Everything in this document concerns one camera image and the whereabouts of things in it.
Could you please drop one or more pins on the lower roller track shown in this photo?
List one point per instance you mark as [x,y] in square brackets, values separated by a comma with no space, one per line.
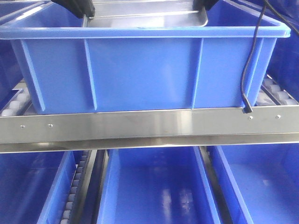
[76,198]

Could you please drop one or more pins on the lower left blue bin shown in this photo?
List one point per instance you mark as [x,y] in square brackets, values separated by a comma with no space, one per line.
[34,186]

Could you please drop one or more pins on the right roller track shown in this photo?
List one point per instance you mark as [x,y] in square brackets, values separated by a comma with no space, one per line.
[271,93]

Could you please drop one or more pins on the lower right blue bin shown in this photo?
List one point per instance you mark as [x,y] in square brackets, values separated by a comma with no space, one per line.
[260,183]

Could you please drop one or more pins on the roller track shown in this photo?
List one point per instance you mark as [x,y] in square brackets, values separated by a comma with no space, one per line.
[271,93]
[76,198]
[15,103]

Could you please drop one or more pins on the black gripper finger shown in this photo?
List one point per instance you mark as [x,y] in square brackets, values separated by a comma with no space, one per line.
[79,8]

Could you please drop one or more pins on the silver metal tray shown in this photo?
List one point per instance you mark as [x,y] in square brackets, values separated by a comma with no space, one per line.
[146,14]

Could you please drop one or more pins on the large blue target box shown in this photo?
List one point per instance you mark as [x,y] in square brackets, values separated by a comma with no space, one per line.
[76,69]

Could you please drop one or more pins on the blue plastic bin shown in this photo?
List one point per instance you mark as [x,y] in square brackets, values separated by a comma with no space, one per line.
[284,64]
[10,71]

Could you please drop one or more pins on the blue plastic bin right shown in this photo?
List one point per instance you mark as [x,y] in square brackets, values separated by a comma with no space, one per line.
[284,64]

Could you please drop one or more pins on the blue plastic bin left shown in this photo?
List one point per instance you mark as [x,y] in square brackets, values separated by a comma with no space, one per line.
[10,71]

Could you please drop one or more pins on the lower centre blue bin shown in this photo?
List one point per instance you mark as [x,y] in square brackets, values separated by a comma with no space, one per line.
[164,185]

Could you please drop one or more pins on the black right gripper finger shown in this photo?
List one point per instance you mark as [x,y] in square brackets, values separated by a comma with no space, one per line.
[207,4]

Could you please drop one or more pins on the far left roller track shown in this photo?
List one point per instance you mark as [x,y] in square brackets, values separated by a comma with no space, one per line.
[15,103]

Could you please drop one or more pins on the steel front rack bar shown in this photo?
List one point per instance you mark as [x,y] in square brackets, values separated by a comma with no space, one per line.
[141,129]

